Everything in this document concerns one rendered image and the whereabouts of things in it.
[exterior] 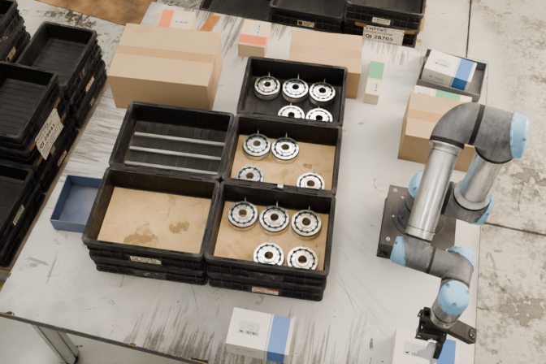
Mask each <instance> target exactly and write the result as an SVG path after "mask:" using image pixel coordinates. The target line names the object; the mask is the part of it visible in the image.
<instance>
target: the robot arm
mask: <svg viewBox="0 0 546 364"><path fill-rule="evenodd" d="M530 126H531V121H530V119H529V118H528V117H527V116H525V115H520V114H519V113H517V112H516V113H513V112H510V111H507V110H502V109H498V108H495V107H491V106H486V105H483V104H480V103H477V102H465V103H462V104H459V105H457V106H455V107H453V108H452V109H450V110H448V111H447V112H446V113H445V114H444V115H443V116H442V117H441V118H440V119H439V121H438V122H437V123H436V125H435V127H434V128H433V130H432V132H431V135H430V139H429V143H430V145H431V148H430V152H429V154H428V157H427V162H426V165H425V167H424V169H423V170H421V171H418V172H417V173H416V174H415V175H414V176H413V178H412V180H411V181H410V182H409V188H408V192H407V194H406V197H405V198H404V199H402V200H401V202H400V203H399V205H398V207H397V210H396V217H397V220H398V222H399V224H400V225H401V226H402V227H403V228H404V229H405V235H404V237H403V236H398V237H397V238H396V240H395V243H394V246H393V249H392V253H391V257H390V258H391V261H392V262H394V263H396V264H399V265H401V266H403V267H408V268H411V269H414V270H416V271H421V272H423V273H426V274H428V275H433V276H435V277H438V278H441V281H440V288H439V292H438V295H437V298H436V299H435V301H434V303H433V304H432V306H431V308H429V307H426V306H424V308H423V309H420V311H419V312H418V315H417V317H419V324H418V328H417V329H416V336H415V337H414V339H418V340H425V341H428V340H435V341H437V342H436V343H434V342H430V343H428V344H427V347H426V348H425V349H420V350H418V352H417V355H418V356H419V357H421V358H425V359H427V360H428V361H429V364H435V363H436V362H437V360H438V359H439V357H440V354H441V351H442V348H443V345H444V342H445V341H446V338H447V334H448V335H450V336H452V337H454V338H456V339H458V340H460V341H462V342H464V343H466V344H468V345H471V344H475V343H476V336H477V329H476V328H474V327H472V326H470V325H468V324H466V323H464V322H462V321H460V320H458V319H459V318H460V316H461V315H462V313H463V312H464V311H465V310H466V308H467V307H468V305H469V302H470V292H469V291H470V282H471V278H472V275H473V272H474V270H475V268H474V266H475V255H474V253H473V252H472V251H471V250H469V249H467V248H465V247H462V246H460V247H458V246H453V247H451V248H450V249H449V250H448V252H447V251H444V250H442V249H437V248H435V247H432V246H431V241H432V237H433V235H434V232H435V229H436V227H437V225H438V223H439V221H440V215H445V216H448V217H450V218H454V219H458V220H461V221H464V222H467V223H469V224H475V225H482V224H483V223H484V222H485V221H486V220H487V218H488V216H489V214H490V213H491V210H492V207H493V203H494V195H493V194H492V193H491V191H490V190H491V188H492V186H493V184H494V182H495V180H496V178H497V176H498V175H499V173H500V171H501V168H502V167H503V165H504V164H505V163H508V162H510V161H511V160H512V159H513V158H522V156H523V154H524V150H525V147H526V143H527V138H528V133H529V130H530ZM465 144H467V145H472V146H474V150H475V154H474V157H473V159H472V161H471V163H470V166H469V168H468V170H467V173H466V175H465V177H464V179H461V180H459V181H458V182H457V183H456V182H453V181H450V179H451V176H452V173H453V168H454V166H455V163H456V161H457V156H458V154H459V153H461V152H462V151H463V150H464V147H465ZM418 336H419V337H418Z"/></svg>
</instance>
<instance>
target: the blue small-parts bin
mask: <svg viewBox="0 0 546 364"><path fill-rule="evenodd" d="M101 182H102V178H95V177H88V176H82V175H70V174H67V176H66V179H65V180H64V183H63V186H62V188H61V191H60V194H59V195H58V199H57V201H56V203H55V206H54V209H53V212H52V214H51V216H50V222H51V224H52V226H53V228H54V230H60V231H67V232H79V233H83V231H84V229H85V225H86V223H87V220H88V217H89V214H90V211H91V209H92V206H93V203H94V200H95V197H96V195H97V193H98V189H99V186H100V183H101Z"/></svg>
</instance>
